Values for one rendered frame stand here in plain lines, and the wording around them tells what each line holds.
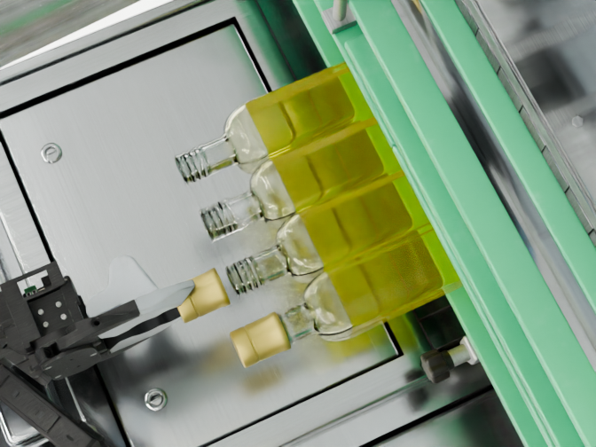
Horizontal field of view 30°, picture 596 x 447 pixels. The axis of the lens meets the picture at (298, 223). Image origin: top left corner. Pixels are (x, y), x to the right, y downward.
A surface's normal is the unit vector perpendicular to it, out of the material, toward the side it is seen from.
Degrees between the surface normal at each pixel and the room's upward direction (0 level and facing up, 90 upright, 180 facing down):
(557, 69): 90
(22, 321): 90
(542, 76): 90
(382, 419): 90
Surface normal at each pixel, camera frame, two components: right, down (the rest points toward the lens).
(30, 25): 0.41, 0.78
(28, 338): 0.00, -0.31
